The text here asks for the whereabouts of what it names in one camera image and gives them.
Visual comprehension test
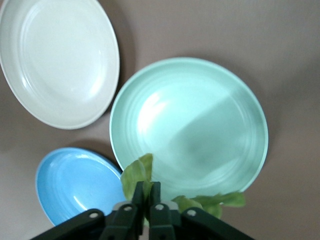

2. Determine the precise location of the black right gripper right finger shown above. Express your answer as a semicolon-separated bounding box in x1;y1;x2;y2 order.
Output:
148;181;256;240

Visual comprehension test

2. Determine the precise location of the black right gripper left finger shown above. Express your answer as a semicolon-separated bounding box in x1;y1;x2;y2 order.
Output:
30;180;147;240

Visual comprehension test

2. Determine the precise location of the green lettuce leaf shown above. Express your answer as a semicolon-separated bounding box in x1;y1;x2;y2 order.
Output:
120;152;247;219

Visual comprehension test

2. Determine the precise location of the blue plate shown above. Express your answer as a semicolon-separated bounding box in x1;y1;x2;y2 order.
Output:
34;146;127;227

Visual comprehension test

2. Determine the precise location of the light green plate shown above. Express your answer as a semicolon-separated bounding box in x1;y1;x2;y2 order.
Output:
109;56;270;198

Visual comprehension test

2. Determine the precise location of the beige white plate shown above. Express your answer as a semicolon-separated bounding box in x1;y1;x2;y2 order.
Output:
0;0;120;130

